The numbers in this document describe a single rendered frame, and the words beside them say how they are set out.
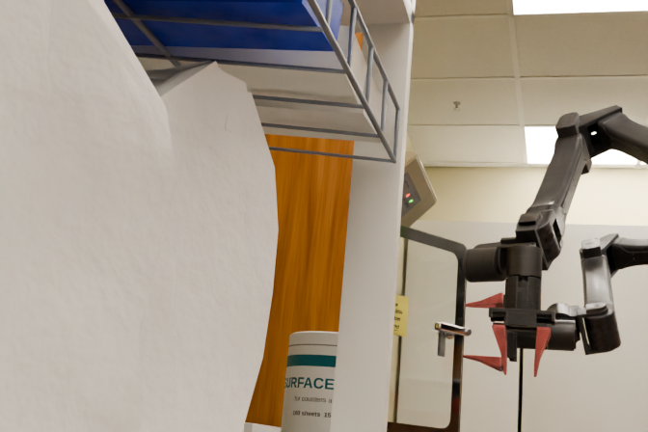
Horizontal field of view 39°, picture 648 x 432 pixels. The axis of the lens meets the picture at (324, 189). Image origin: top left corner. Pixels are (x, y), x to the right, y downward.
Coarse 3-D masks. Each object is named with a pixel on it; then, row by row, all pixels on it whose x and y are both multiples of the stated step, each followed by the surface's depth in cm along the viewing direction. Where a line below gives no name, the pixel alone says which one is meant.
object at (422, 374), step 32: (416, 256) 182; (448, 256) 188; (416, 288) 180; (448, 288) 186; (416, 320) 179; (448, 320) 185; (416, 352) 178; (448, 352) 183; (416, 384) 176; (448, 384) 182; (416, 416) 175; (448, 416) 181
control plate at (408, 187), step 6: (408, 174) 178; (408, 180) 180; (408, 186) 183; (414, 186) 185; (408, 192) 185; (414, 192) 188; (402, 198) 186; (408, 198) 188; (414, 198) 190; (402, 204) 189; (408, 204) 191; (414, 204) 194; (402, 210) 191; (408, 210) 194; (402, 216) 194
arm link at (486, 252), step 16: (528, 224) 152; (512, 240) 153; (528, 240) 151; (464, 256) 153; (480, 256) 151; (496, 256) 151; (544, 256) 152; (464, 272) 153; (480, 272) 151; (496, 272) 150
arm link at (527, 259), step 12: (504, 252) 152; (516, 252) 148; (528, 252) 147; (540, 252) 148; (504, 264) 152; (516, 264) 147; (528, 264) 146; (540, 264) 148; (528, 276) 146; (540, 276) 147
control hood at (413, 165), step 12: (408, 156) 174; (408, 168) 176; (420, 168) 180; (420, 180) 186; (420, 192) 191; (432, 192) 197; (420, 204) 197; (432, 204) 202; (408, 216) 197; (420, 216) 203
